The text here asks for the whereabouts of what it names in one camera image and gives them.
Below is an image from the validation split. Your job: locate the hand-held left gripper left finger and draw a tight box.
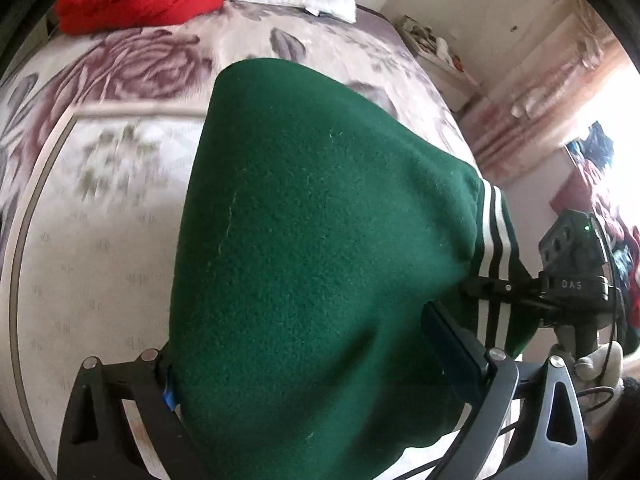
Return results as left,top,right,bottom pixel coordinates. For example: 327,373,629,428
57,347,211,480

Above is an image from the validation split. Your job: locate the pile of mixed clothes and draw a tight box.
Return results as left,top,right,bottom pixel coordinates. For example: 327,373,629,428
565,120,640,351

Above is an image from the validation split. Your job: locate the green varsity jacket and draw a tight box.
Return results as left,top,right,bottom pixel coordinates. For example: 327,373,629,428
169,58,533,480

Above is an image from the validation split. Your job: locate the white cabinet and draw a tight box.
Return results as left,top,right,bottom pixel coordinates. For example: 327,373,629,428
500,150,601,281

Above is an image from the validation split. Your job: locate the floral patterned mat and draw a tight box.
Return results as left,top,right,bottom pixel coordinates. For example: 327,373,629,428
0,105,211,480

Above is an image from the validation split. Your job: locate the person's right hand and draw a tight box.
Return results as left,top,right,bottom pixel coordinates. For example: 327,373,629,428
574,344,626,382

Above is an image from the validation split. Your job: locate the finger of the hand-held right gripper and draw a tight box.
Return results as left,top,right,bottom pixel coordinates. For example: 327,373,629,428
459,275,546,312

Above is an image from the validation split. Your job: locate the purple floral blanket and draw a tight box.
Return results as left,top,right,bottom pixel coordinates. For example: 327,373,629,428
0,0,481,311

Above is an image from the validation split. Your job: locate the red cloth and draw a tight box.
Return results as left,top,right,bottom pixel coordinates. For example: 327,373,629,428
550,180,596,217

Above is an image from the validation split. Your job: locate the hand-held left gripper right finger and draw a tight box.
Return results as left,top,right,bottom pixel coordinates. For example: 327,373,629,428
421,300,588,480

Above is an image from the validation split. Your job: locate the white nightstand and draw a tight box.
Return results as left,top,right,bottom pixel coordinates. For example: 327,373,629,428
395,14,483,111

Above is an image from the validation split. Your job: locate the person's right forearm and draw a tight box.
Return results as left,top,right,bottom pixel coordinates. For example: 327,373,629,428
585,365,640,480

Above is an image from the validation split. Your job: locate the pink floral curtain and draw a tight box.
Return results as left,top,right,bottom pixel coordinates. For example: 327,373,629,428
457,0,631,183

